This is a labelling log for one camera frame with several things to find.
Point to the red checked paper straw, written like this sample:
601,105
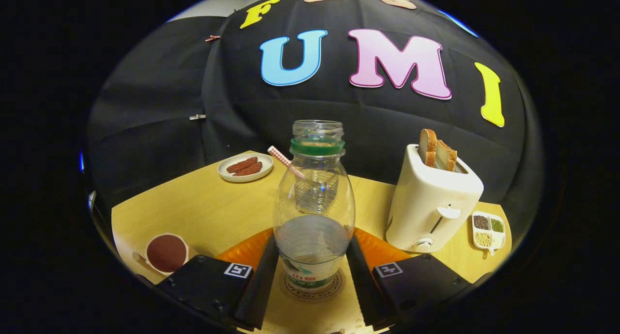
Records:
281,157

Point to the round cork coaster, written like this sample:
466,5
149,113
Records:
337,283

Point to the clear plastic juice bottle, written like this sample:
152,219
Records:
314,246

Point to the brown sausage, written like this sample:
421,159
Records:
241,164
249,169

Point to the white divided grain dish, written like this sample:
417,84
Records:
489,232

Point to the black backdrop cloth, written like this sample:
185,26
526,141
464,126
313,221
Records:
363,125

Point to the wooden table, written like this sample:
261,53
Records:
203,213

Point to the white clip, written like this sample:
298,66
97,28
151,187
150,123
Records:
197,116

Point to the pink clip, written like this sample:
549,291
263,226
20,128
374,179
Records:
212,38

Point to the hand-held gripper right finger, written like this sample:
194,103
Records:
363,290

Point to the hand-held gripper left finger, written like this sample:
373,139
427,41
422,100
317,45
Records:
261,290

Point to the small white plate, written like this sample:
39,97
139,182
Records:
227,175

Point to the white toaster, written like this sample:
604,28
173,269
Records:
426,203

